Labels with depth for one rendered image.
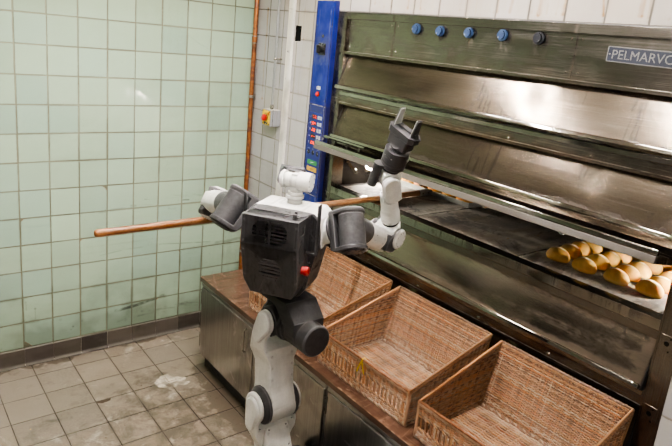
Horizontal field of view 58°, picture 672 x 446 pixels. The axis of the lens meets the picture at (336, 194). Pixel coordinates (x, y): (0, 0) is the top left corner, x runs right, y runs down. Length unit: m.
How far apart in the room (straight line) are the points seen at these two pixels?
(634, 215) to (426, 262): 1.01
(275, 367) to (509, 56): 1.49
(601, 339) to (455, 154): 0.93
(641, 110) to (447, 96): 0.83
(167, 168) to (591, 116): 2.48
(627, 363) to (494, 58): 1.24
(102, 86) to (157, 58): 0.35
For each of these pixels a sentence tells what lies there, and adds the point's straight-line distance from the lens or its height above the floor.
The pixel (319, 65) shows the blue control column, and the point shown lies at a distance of 3.37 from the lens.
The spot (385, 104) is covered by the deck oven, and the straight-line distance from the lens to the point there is 2.99.
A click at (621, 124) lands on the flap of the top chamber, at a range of 2.27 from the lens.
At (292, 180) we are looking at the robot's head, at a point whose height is 1.48.
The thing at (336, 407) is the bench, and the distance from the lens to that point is 2.69.
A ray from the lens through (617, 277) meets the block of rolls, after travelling 2.51.
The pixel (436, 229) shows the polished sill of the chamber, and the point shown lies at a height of 1.18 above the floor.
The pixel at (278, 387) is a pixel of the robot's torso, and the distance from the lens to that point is 2.37.
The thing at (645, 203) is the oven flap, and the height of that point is 1.54.
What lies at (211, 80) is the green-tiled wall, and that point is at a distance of 3.87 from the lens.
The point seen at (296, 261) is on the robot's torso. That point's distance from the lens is 1.96.
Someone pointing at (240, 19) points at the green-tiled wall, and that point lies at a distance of 3.94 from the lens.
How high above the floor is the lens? 1.97
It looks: 14 degrees down
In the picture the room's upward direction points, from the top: 6 degrees clockwise
